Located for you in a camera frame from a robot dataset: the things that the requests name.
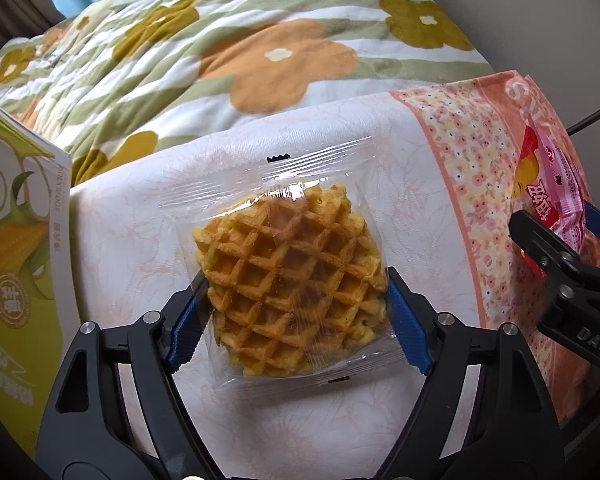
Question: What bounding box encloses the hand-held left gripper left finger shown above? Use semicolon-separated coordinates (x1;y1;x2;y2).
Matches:
34;272;232;480

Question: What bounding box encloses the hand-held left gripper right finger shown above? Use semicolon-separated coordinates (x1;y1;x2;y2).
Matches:
375;265;567;480

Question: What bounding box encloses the pink translucent snack packet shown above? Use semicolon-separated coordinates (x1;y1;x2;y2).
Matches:
511;119;589;282

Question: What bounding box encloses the clear waffle packet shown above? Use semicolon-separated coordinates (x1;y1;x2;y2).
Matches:
159;134;407;394

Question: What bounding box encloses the peach floral cloth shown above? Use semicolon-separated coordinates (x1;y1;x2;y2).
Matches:
69;71;600;480

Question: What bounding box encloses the green yellow corn box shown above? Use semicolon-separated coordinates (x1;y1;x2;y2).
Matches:
0;91;84;417

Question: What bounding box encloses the striped floral blanket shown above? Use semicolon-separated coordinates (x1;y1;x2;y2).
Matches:
0;0;492;187

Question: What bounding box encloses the black cable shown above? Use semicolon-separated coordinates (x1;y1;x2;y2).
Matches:
564;94;600;137

